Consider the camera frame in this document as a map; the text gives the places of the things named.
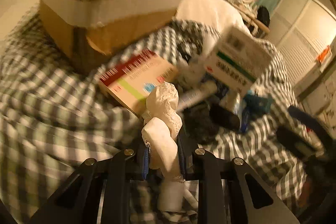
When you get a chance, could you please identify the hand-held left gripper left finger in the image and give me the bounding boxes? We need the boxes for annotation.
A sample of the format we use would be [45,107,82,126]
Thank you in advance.
[31,148,151,224]

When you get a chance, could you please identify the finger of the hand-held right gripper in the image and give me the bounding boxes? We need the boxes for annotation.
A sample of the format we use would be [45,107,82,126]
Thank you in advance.
[288,105,336,140]
[276,125,327,162]

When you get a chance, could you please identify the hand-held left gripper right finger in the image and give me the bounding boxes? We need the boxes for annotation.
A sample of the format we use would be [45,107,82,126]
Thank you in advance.
[177,135,300,224]

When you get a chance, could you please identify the white lace cloth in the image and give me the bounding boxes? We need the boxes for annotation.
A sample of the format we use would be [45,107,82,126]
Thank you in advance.
[141,82,184,212]

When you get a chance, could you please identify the teal cloth item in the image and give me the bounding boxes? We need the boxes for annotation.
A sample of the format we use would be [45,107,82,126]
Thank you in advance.
[245,91,274,115]

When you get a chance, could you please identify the blue packet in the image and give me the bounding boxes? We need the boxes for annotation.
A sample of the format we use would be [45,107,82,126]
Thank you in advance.
[237,97,253,133]

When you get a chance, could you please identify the black oblong object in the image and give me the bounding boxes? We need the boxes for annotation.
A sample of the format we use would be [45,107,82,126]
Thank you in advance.
[208,103,241,130]

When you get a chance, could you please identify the orange tag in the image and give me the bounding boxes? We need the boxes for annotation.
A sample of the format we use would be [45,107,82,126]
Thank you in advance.
[316,47,332,65]

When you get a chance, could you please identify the white tube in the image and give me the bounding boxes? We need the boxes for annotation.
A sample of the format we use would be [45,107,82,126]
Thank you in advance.
[177,82,219,112]

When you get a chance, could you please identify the white louvred wardrobe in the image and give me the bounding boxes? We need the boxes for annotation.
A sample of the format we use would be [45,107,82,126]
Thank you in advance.
[267,0,336,100]

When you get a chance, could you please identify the red striped medicine box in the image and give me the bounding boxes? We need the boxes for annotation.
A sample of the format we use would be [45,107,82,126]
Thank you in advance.
[98,48,179,118]

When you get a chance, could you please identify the white green striped medicine box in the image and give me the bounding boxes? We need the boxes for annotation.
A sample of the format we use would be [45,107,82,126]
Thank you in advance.
[203,26,273,99]

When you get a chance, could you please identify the checked blanket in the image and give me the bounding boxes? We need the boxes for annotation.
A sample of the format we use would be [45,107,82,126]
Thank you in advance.
[0,11,317,224]

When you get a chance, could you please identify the dark fuzzy object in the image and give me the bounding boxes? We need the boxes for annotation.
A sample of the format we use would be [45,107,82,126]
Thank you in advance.
[256,5,271,38]

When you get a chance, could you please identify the wooden side table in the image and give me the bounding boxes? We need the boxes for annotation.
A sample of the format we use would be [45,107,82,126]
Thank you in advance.
[236,3,271,34]

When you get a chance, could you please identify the white blanket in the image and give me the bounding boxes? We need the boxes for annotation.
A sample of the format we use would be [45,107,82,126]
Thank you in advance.
[175,0,253,36]

